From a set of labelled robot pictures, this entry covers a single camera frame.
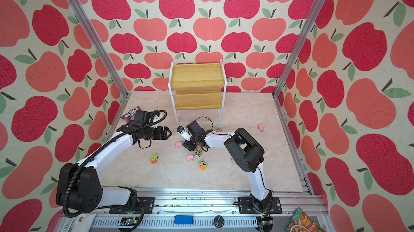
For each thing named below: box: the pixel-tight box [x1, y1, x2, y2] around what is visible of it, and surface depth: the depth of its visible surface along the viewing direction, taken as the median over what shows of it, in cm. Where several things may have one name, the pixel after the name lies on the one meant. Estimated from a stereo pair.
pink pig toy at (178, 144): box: [174, 141, 184, 149], surface depth 95 cm
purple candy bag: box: [120, 106, 142, 123], surface depth 107 cm
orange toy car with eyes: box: [198, 159, 208, 171], surface depth 87 cm
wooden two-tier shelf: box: [168, 59, 228, 126], surface depth 88 cm
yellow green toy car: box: [194, 146, 203, 158], surface depth 90 cm
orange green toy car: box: [150, 153, 159, 165], surface depth 89 cm
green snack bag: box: [284, 207, 326, 232], surface depth 70 cm
